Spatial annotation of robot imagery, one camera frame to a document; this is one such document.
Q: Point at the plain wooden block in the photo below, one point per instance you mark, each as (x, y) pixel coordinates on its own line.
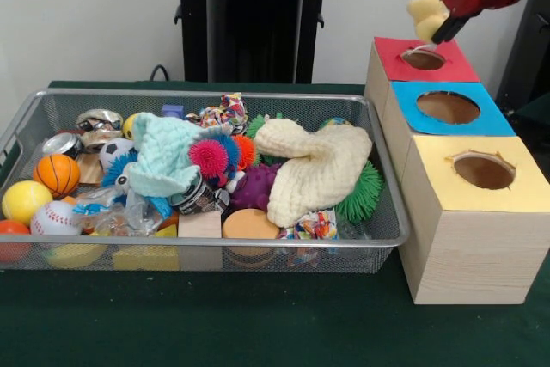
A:
(199, 225)

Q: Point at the dark green side tablecloth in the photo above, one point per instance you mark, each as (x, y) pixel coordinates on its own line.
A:
(537, 115)

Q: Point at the orange foam cylinder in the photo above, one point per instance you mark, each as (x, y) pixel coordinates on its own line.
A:
(251, 224)

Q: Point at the black standing panel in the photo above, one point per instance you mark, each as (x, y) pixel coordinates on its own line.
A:
(533, 49)

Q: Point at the pale yellow plush toy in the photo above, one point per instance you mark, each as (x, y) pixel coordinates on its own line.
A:
(423, 12)

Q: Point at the pink spiky ball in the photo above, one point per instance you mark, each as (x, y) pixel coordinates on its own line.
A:
(206, 157)

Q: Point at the shallow mesh bin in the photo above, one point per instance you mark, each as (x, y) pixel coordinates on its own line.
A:
(215, 241)

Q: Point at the wooden box with three holes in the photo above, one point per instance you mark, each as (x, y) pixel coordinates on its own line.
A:
(472, 255)

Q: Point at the mint waffle cloth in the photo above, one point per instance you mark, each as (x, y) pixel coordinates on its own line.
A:
(167, 152)

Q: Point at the white baseball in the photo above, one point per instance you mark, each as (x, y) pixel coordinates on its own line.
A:
(53, 217)

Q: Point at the black white soccer ball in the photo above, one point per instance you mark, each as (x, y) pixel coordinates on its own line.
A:
(114, 150)

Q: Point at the cream waffle cloth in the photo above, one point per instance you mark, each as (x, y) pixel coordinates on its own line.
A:
(313, 169)

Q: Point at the purple spiky toy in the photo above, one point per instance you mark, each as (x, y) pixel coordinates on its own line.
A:
(255, 188)

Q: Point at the orange toy basketball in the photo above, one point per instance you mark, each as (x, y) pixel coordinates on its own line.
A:
(57, 173)

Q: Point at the yellow seamed ball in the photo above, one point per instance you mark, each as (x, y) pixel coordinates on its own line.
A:
(26, 201)

